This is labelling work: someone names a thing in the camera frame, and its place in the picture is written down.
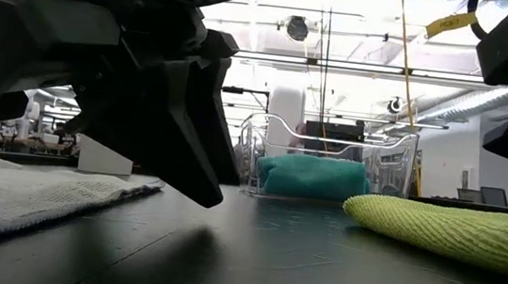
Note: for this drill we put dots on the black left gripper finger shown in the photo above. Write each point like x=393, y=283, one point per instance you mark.
x=155, y=141
x=222, y=148

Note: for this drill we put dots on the teal microfiber towel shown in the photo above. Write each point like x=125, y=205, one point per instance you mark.
x=312, y=176

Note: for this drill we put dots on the yellow-green microfiber towel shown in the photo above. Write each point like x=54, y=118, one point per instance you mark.
x=452, y=231

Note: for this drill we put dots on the clear plastic bin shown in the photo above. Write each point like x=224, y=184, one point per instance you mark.
x=393, y=166

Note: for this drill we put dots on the grey microfiber towel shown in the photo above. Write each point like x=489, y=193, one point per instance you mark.
x=17, y=193

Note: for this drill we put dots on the white plant pot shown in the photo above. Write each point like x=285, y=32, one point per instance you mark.
x=101, y=159

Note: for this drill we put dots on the yellow tag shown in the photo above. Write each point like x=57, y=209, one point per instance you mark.
x=451, y=24

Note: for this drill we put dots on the white square pillar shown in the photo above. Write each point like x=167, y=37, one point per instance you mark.
x=286, y=103

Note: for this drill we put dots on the black monitor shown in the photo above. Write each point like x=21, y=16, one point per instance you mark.
x=335, y=131

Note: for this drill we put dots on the white robot figure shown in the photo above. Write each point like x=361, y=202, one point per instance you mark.
x=30, y=114

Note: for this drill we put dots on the long ceiling light bar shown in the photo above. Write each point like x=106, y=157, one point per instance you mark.
x=338, y=65

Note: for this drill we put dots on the black station frame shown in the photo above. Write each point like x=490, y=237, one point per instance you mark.
x=240, y=91

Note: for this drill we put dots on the silver ventilation duct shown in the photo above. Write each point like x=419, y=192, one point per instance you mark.
x=470, y=105

